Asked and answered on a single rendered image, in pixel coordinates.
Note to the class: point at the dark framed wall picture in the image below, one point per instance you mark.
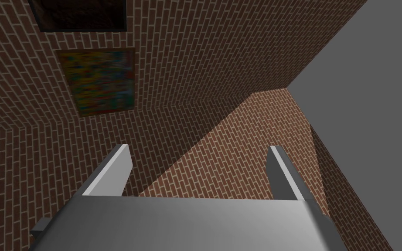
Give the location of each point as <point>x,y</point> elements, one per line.
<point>80,14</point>

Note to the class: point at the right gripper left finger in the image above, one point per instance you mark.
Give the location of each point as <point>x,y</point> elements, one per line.
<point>112,174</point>

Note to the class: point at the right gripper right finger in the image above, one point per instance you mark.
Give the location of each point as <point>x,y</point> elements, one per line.
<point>284,176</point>

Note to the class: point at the colourful framed wall picture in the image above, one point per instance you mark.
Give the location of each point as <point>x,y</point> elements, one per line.
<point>100,82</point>

